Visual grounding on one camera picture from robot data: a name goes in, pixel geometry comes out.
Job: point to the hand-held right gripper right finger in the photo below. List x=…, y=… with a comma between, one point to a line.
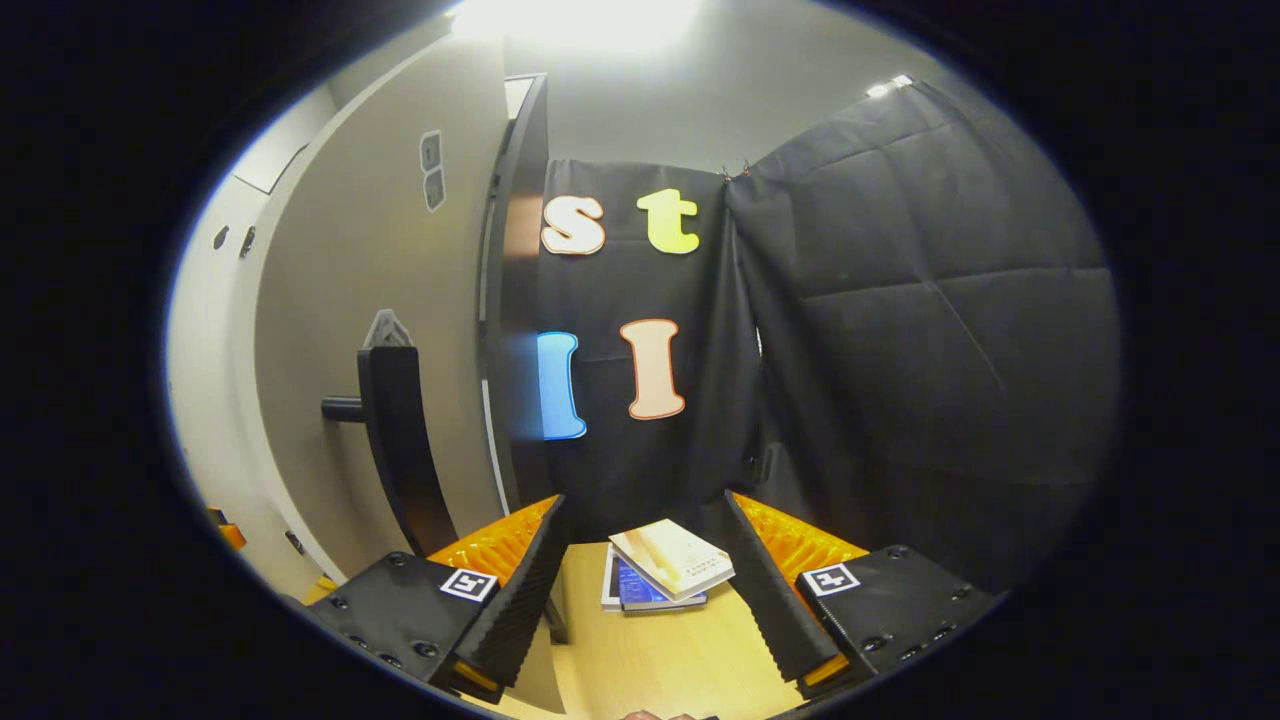
x=765, y=590

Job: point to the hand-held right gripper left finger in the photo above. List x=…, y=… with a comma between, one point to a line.
x=520, y=590

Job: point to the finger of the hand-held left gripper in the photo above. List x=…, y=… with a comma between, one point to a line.
x=228, y=530

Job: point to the grey shoe cabinet door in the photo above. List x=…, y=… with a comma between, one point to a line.
x=215, y=400
x=340, y=250

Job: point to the grey shoe cabinet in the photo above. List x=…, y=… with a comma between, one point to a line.
x=515, y=270

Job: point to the cream book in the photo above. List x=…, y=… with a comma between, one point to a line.
x=672, y=555

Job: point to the blue book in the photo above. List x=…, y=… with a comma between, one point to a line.
x=640, y=592

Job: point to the black backdrop cloth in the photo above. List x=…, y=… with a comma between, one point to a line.
x=900, y=350

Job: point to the small ceiling light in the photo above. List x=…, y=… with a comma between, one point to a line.
x=888, y=86

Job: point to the large ceiling light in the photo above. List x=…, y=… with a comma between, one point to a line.
x=575, y=20

